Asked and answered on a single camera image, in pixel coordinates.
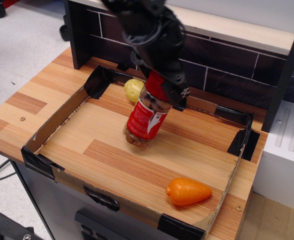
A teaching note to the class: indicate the yellow toy potato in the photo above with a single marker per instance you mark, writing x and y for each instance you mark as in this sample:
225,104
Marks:
133,88

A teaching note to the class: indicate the black office chair base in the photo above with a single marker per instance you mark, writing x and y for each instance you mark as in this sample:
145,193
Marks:
64,30

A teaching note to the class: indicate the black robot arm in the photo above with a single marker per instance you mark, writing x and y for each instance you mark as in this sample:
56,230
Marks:
137,17

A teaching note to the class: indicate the cardboard fence with black tape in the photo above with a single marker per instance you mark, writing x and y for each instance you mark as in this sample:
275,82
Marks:
82,145

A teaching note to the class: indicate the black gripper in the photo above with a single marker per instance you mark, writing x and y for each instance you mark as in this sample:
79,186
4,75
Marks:
159,51

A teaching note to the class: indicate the red-lidded nut jar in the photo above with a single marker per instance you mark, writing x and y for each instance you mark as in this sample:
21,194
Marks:
148,113

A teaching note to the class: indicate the orange toy carrot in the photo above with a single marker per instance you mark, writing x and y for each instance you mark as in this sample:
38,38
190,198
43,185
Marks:
184,191

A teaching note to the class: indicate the dark brick backsplash panel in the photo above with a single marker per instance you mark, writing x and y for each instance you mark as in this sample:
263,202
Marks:
223,58

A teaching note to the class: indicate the white grooved cabinet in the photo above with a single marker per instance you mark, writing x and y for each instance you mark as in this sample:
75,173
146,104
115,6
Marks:
274,178

